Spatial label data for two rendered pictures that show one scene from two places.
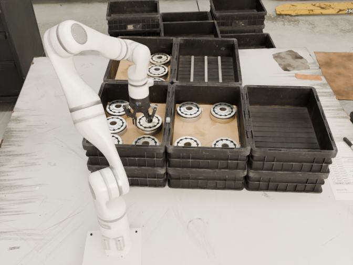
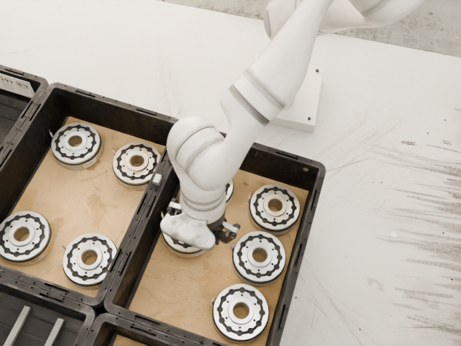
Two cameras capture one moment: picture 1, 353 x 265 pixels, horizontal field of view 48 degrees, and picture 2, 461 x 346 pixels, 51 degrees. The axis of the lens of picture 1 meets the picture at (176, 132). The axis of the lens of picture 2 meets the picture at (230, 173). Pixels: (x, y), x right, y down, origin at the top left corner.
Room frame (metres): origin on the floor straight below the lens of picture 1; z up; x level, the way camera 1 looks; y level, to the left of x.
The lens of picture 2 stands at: (1.52, 0.24, 1.76)
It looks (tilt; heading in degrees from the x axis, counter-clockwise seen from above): 62 degrees down; 190
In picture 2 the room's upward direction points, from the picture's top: 6 degrees clockwise
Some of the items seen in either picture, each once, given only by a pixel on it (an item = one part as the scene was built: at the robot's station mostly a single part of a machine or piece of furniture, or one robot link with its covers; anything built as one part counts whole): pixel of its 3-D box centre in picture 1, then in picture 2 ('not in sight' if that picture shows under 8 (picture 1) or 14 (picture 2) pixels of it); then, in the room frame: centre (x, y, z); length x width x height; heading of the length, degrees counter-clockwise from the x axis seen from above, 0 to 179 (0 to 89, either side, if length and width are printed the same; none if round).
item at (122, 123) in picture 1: (113, 124); (259, 256); (1.20, 0.25, 0.86); 0.10 x 0.10 x 0.01
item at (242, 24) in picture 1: (235, 31); not in sight; (2.92, -0.48, 0.37); 0.40 x 0.30 x 0.45; 93
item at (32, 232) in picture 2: (222, 109); (22, 234); (1.29, -0.19, 0.86); 0.05 x 0.05 x 0.01
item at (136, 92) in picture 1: (139, 83); (198, 205); (1.22, 0.14, 1.05); 0.11 x 0.09 x 0.06; 173
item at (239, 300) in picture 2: (118, 106); (241, 310); (1.32, 0.24, 0.86); 0.05 x 0.05 x 0.01
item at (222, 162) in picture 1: (207, 125); (79, 195); (1.18, -0.12, 0.87); 0.40 x 0.30 x 0.11; 177
